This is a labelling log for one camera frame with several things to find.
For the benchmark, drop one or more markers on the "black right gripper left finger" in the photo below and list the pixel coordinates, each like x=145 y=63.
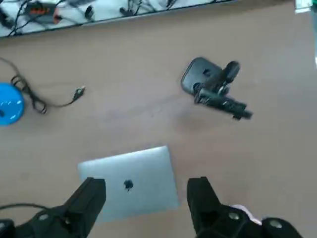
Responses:
x=81 y=203

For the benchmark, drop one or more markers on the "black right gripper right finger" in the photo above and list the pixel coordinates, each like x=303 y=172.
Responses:
x=205 y=210

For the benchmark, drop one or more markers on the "black desktop phone stand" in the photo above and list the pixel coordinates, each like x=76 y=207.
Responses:
x=198 y=72

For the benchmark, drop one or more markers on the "grey closed laptop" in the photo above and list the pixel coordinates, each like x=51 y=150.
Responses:
x=138 y=178

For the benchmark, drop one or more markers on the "blue desk lamp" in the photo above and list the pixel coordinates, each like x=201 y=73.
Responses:
x=10 y=104

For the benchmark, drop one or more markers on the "black orange power device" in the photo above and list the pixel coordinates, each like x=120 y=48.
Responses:
x=42 y=12

